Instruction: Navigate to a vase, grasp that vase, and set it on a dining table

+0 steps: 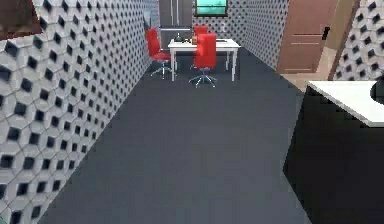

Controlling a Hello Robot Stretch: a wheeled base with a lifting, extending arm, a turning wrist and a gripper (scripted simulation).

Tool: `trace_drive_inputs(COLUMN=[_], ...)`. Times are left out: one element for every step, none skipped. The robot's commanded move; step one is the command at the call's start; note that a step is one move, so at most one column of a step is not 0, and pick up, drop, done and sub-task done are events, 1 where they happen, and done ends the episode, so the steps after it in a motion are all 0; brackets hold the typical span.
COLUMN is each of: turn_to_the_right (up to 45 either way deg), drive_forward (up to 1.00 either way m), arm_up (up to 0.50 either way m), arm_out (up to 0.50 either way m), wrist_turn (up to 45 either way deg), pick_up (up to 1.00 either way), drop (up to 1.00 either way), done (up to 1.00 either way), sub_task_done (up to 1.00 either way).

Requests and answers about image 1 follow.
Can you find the white dining table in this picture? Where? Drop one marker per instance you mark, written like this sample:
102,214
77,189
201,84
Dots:
222,45

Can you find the brown room door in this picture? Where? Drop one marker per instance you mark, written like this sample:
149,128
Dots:
305,35

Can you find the black round sink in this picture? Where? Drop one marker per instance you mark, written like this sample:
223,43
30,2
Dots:
378,91

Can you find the dark framed wall picture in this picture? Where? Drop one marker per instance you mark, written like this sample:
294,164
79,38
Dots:
16,15

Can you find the black counter with white top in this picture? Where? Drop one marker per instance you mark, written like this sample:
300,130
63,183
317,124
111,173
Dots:
336,160

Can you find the grey fridge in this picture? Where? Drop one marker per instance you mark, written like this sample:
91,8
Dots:
175,15

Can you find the green window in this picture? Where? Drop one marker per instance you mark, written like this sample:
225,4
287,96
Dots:
211,6

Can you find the red swivel chair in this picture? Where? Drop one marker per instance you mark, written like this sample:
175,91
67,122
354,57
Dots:
205,51
154,45
200,30

